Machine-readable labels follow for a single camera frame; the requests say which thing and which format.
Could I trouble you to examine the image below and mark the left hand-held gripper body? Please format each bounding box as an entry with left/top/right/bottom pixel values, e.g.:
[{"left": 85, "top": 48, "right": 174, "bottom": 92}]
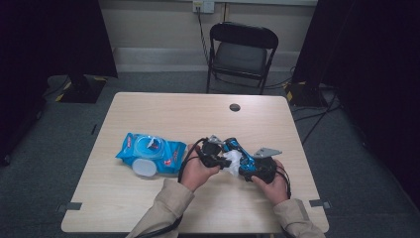
[{"left": 198, "top": 134, "right": 230, "bottom": 169}]

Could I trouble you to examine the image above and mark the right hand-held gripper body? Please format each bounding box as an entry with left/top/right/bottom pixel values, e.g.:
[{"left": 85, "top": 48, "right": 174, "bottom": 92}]
[{"left": 252, "top": 147, "right": 284, "bottom": 185}]

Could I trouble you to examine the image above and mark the blue and black toy car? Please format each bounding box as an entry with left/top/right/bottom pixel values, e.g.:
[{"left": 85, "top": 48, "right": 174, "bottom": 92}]
[{"left": 221, "top": 137, "right": 260, "bottom": 177}]

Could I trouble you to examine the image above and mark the blue wet wipes pack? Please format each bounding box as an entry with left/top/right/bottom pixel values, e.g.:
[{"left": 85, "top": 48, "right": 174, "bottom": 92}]
[{"left": 115, "top": 132, "right": 188, "bottom": 179}]

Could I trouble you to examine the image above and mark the person's right hand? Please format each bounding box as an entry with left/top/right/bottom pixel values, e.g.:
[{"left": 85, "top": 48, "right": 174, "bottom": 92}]
[{"left": 251, "top": 159, "right": 290, "bottom": 207}]

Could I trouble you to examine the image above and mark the person's left hand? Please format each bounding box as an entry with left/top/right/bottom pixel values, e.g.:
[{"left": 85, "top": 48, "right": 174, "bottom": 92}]
[{"left": 179, "top": 143, "right": 221, "bottom": 193}]

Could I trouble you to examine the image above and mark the black stand base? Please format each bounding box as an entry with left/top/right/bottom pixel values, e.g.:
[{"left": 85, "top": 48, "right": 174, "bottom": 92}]
[
  {"left": 53, "top": 73, "right": 108, "bottom": 104},
  {"left": 283, "top": 80, "right": 330, "bottom": 108}
]

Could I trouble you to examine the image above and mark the black folding chair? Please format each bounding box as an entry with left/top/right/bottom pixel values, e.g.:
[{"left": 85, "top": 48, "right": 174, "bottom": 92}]
[{"left": 205, "top": 21, "right": 280, "bottom": 96}]

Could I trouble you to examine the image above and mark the dark curtain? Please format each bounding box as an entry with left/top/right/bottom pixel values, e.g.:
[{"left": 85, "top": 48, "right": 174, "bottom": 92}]
[
  {"left": 0, "top": 0, "right": 119, "bottom": 167},
  {"left": 290, "top": 0, "right": 420, "bottom": 209}
]

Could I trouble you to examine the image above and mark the right hand-held gripper black cable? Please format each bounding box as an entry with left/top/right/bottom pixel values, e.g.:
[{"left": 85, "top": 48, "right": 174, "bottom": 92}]
[{"left": 275, "top": 164, "right": 293, "bottom": 200}]

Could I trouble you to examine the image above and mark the hand-held gripper black cable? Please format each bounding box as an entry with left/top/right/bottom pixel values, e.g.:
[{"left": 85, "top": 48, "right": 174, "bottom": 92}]
[
  {"left": 275, "top": 164, "right": 293, "bottom": 200},
  {"left": 133, "top": 137, "right": 208, "bottom": 238}
]

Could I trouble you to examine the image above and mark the left hand-held gripper black cable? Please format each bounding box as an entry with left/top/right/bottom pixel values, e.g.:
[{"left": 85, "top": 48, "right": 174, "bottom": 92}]
[{"left": 133, "top": 137, "right": 208, "bottom": 238}]

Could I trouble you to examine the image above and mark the black floor cable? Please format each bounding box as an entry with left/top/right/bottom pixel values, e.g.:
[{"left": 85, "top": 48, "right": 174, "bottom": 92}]
[
  {"left": 292, "top": 102, "right": 343, "bottom": 123},
  {"left": 300, "top": 91, "right": 340, "bottom": 147}
]

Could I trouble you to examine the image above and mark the black wall socket cable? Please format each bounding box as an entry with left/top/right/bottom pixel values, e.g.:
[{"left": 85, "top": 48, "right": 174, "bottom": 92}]
[{"left": 196, "top": 8, "right": 212, "bottom": 65}]

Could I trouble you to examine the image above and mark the white wall socket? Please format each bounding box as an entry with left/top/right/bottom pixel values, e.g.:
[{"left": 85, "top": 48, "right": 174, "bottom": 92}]
[{"left": 192, "top": 0, "right": 216, "bottom": 15}]

